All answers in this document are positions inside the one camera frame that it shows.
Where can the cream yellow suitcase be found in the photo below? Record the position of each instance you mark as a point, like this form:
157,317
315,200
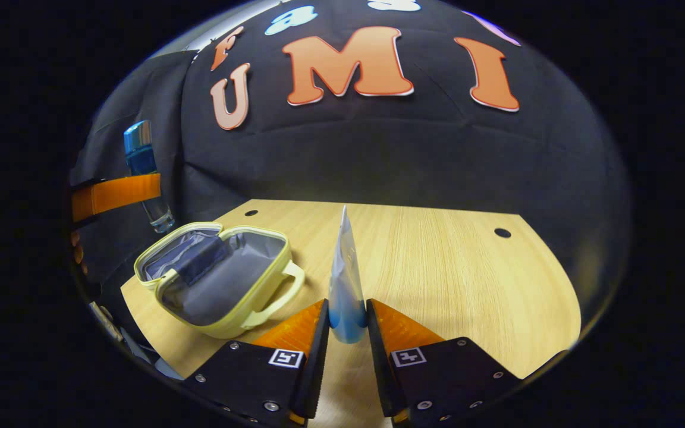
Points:
223,285

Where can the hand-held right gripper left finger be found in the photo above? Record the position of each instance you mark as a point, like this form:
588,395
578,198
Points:
317,356

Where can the white and blue cream tube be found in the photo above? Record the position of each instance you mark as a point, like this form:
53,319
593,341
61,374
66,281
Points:
346,285

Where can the blue skin care bottle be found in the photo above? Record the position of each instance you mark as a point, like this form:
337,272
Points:
140,157

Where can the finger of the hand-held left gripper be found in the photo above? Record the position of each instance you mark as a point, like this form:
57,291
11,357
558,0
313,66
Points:
116,193

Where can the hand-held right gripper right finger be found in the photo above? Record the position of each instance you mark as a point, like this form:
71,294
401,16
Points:
378,362

